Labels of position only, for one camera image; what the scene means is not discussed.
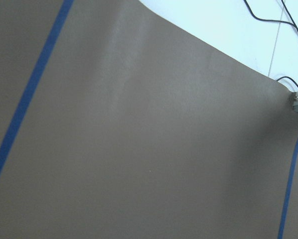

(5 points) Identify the black cable on table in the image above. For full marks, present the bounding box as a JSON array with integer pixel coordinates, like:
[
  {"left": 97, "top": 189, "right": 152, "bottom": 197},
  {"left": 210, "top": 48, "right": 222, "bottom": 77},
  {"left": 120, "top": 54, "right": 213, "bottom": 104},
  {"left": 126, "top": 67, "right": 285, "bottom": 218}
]
[{"left": 243, "top": 0, "right": 298, "bottom": 48}]

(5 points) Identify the blue tape line lengthwise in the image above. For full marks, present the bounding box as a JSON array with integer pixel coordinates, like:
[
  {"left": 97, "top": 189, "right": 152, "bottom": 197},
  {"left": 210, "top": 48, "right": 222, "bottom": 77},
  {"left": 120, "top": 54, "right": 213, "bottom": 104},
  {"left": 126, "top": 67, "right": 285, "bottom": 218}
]
[{"left": 277, "top": 138, "right": 298, "bottom": 239}]

